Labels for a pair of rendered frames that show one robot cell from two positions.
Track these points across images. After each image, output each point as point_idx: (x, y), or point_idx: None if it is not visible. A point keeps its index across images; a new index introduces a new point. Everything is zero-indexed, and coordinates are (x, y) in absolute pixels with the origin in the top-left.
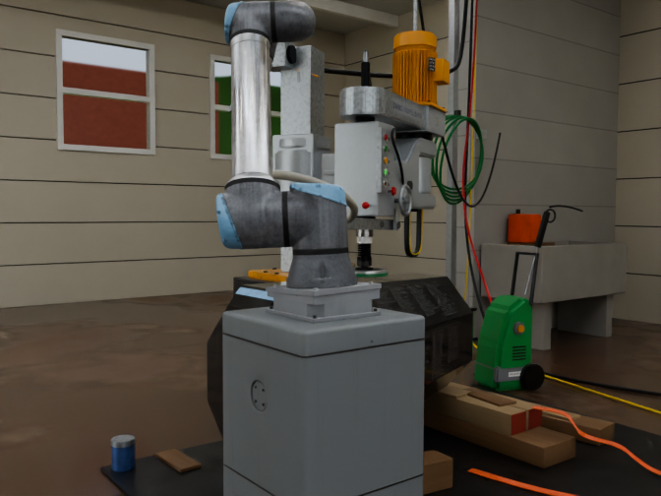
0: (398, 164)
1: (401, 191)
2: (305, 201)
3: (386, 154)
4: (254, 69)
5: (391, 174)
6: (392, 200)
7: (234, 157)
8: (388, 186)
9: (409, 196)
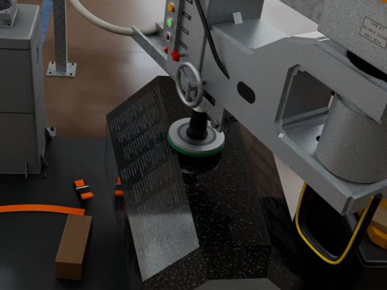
0: (220, 39)
1: (179, 64)
2: None
3: (174, 0)
4: None
5: (194, 39)
6: (193, 75)
7: None
8: (185, 49)
9: (194, 85)
